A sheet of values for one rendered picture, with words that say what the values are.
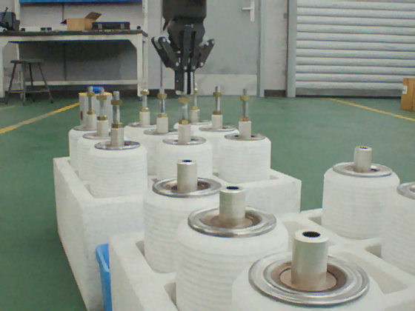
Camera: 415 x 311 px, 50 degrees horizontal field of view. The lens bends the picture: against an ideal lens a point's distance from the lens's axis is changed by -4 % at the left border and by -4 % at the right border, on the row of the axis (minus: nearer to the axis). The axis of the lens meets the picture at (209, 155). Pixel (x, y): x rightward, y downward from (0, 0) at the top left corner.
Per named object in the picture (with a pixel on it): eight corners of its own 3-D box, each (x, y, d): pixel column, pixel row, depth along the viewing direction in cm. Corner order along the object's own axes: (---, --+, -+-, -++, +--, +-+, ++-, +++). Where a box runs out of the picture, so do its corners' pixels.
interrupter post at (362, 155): (360, 175, 57) (362, 149, 57) (348, 172, 59) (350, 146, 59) (375, 174, 58) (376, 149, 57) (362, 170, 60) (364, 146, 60)
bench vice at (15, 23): (9, 34, 500) (8, 11, 495) (24, 33, 500) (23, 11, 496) (-6, 31, 459) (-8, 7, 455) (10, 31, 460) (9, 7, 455)
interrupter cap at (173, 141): (153, 144, 80) (153, 139, 80) (183, 138, 86) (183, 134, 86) (186, 148, 76) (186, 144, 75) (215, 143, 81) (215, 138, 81)
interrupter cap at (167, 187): (162, 204, 45) (162, 197, 45) (144, 185, 52) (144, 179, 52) (233, 196, 48) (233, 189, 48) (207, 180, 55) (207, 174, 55)
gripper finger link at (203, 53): (213, 37, 80) (196, 61, 78) (218, 44, 81) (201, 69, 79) (202, 38, 82) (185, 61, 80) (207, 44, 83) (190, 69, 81)
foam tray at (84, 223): (88, 315, 71) (80, 205, 67) (58, 233, 105) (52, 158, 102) (296, 272, 86) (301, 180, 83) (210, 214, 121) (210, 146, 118)
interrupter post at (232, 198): (224, 232, 38) (224, 192, 37) (213, 222, 40) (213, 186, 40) (250, 228, 39) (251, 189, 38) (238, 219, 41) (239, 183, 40)
